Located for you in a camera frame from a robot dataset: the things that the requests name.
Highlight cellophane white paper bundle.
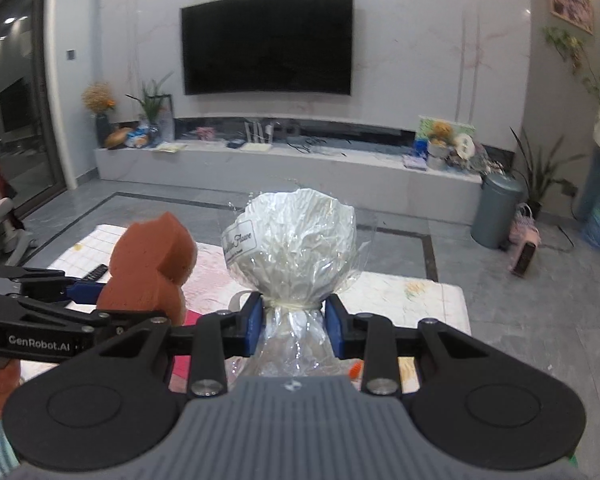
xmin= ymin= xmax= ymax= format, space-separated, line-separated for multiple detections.
xmin=220 ymin=187 xmax=376 ymax=378

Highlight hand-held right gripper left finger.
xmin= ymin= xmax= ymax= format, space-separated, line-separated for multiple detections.
xmin=80 ymin=291 xmax=264 ymax=399

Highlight grey trash can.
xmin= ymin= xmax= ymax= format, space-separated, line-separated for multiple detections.
xmin=471 ymin=172 xmax=528 ymax=250

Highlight dark vase with yellow flowers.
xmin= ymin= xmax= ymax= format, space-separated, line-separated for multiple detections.
xmin=82 ymin=82 xmax=117 ymax=148

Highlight black television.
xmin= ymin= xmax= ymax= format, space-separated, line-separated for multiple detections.
xmin=181 ymin=0 xmax=355 ymax=97

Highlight white lace tablecloth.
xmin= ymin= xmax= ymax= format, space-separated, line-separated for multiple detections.
xmin=47 ymin=224 xmax=471 ymax=396

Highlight white router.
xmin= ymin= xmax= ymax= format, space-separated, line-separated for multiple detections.
xmin=240 ymin=119 xmax=276 ymax=153

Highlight pink bag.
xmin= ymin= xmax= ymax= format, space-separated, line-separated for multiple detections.
xmin=512 ymin=203 xmax=537 ymax=242

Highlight white round plush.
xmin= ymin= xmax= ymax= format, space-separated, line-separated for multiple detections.
xmin=452 ymin=132 xmax=476 ymax=161

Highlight hanging vine plant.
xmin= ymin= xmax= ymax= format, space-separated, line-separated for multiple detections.
xmin=542 ymin=25 xmax=600 ymax=106

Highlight brown sponge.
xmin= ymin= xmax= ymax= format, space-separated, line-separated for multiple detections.
xmin=96 ymin=211 xmax=199 ymax=328

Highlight white pot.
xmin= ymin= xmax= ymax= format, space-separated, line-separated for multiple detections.
xmin=426 ymin=141 xmax=453 ymax=171

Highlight grey television cabinet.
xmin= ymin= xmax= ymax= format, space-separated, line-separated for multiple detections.
xmin=95 ymin=115 xmax=483 ymax=196

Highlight brown bread loaf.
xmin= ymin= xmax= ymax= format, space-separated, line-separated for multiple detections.
xmin=105 ymin=127 xmax=133 ymax=150

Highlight pink heater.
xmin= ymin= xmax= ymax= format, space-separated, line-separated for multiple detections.
xmin=511 ymin=240 xmax=540 ymax=278

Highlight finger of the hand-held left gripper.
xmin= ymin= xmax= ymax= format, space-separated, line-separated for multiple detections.
xmin=10 ymin=305 xmax=173 ymax=341
xmin=0 ymin=262 xmax=106 ymax=306

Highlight person's left hand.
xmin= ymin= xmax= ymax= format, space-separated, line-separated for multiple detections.
xmin=0 ymin=360 xmax=22 ymax=421

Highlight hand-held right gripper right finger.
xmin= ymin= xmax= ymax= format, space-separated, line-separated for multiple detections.
xmin=326 ymin=293 xmax=502 ymax=396

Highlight glass sliding door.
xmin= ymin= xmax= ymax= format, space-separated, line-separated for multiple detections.
xmin=0 ymin=0 xmax=63 ymax=211

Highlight framed wall picture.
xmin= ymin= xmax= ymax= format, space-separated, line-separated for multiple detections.
xmin=547 ymin=0 xmax=595 ymax=36

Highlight green plant in glass vase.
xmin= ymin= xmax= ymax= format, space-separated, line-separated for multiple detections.
xmin=126 ymin=72 xmax=176 ymax=141

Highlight potted snake plant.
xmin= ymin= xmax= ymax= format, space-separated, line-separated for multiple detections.
xmin=510 ymin=127 xmax=588 ymax=211

